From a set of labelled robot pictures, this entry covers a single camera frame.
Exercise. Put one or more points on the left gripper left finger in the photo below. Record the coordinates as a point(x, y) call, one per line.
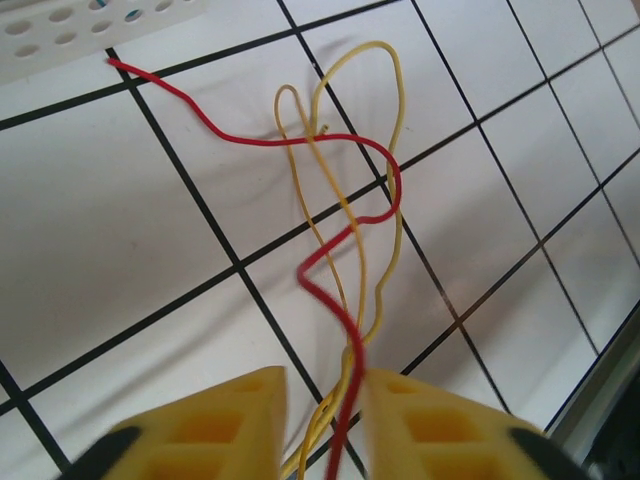
point(210, 435)

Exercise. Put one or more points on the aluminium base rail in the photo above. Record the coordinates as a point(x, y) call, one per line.
point(615, 400)

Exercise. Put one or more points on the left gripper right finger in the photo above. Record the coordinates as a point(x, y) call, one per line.
point(440, 440)

